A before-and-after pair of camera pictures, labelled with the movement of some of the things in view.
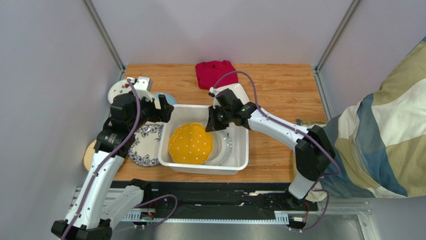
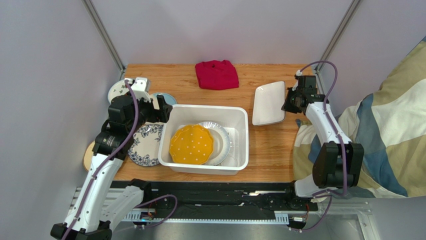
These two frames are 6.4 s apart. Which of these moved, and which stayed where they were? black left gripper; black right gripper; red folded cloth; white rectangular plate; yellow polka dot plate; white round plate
Moved: white rectangular plate; black right gripper
Stayed: white round plate; yellow polka dot plate; black left gripper; red folded cloth
